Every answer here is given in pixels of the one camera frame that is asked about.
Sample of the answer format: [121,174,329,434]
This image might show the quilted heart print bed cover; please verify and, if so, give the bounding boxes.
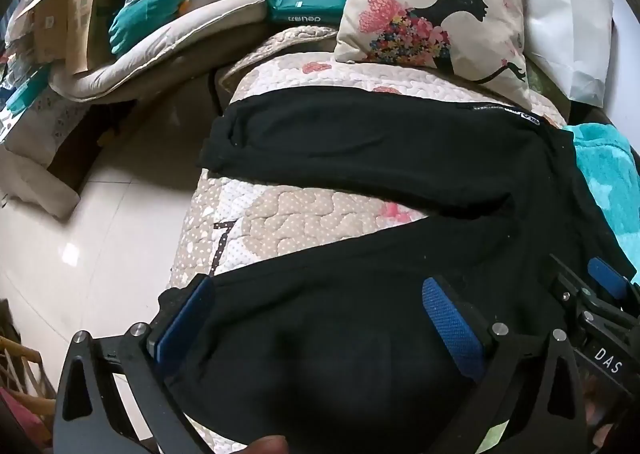
[167,26,568,454]

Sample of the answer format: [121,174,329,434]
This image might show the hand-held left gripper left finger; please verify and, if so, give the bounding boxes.
[52,274,216,454]

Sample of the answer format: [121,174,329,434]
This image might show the brown cardboard box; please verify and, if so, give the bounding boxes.
[65,0,112,77]

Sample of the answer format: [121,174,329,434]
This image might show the green wipes packet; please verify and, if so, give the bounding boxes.
[265,0,351,25]

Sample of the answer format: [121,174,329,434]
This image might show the wooden chair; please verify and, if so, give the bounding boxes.
[0,329,56,415]

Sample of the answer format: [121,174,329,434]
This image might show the teal fleece blanket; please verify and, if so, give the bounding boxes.
[570,124,640,279]

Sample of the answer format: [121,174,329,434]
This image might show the floral silhouette print pillow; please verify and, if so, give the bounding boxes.
[334,0,530,99]

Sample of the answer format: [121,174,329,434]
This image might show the teal cloth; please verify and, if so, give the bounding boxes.
[109,0,211,57]

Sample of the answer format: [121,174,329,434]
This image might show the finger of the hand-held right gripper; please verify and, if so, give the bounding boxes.
[549,254,626,335]
[586,257,640,305]

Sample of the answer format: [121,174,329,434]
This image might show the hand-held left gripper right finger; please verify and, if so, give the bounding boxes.
[422,276,586,454]

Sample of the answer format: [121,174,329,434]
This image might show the person's left hand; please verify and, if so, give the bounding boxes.
[245,436,289,454]

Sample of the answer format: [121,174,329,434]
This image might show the teal packet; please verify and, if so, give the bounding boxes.
[4,68,52,115]

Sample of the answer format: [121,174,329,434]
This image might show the black pants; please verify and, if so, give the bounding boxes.
[199,86,638,454]

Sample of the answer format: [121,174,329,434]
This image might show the white pillow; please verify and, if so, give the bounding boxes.
[505,0,615,107]

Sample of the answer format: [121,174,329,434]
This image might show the beige padded cushion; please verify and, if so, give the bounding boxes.
[52,0,268,102]

